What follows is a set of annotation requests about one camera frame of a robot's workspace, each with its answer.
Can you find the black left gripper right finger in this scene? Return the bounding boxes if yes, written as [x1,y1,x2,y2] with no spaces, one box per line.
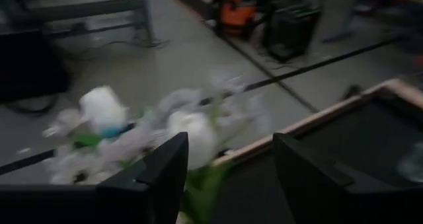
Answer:
[272,133,355,224]

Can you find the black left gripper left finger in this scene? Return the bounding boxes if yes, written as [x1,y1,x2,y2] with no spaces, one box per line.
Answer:
[95,132,189,224]

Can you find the white artificial tulip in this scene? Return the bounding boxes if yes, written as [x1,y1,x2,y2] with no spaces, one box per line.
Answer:
[167,111,232,224]

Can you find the white blossom bunch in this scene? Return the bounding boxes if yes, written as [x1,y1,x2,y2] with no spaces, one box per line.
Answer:
[155,71,275,145]
[42,118,156,185]

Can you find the white tulip with blue base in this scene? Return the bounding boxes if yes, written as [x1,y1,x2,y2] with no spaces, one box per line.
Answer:
[74,85,130,149]

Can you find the black computer tower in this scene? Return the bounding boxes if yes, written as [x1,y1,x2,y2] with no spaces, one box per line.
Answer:
[264,2,321,61]

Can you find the black equipment case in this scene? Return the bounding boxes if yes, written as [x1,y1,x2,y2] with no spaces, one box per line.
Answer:
[0,28,72,102]

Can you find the orange black shop vacuum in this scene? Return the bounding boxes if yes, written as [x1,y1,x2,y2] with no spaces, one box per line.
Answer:
[216,0,258,36]

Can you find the grey metal workbench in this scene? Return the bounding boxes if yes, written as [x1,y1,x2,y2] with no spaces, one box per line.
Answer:
[19,0,169,50]

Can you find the black coiled floor cable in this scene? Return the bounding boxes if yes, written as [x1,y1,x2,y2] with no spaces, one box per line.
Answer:
[3,93,59,116]

